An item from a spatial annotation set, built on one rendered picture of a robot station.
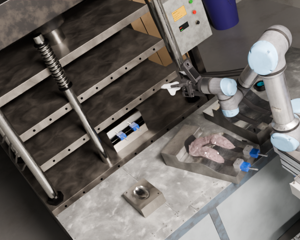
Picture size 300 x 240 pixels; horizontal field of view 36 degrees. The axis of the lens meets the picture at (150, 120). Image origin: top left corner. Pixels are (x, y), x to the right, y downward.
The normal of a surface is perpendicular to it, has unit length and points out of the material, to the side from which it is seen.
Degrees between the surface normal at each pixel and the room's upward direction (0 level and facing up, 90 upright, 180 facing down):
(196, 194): 0
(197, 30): 90
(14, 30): 90
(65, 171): 0
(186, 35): 90
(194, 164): 90
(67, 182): 0
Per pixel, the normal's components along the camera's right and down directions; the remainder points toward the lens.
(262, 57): -0.60, 0.53
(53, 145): -0.36, -0.76
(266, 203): 0.53, 0.31
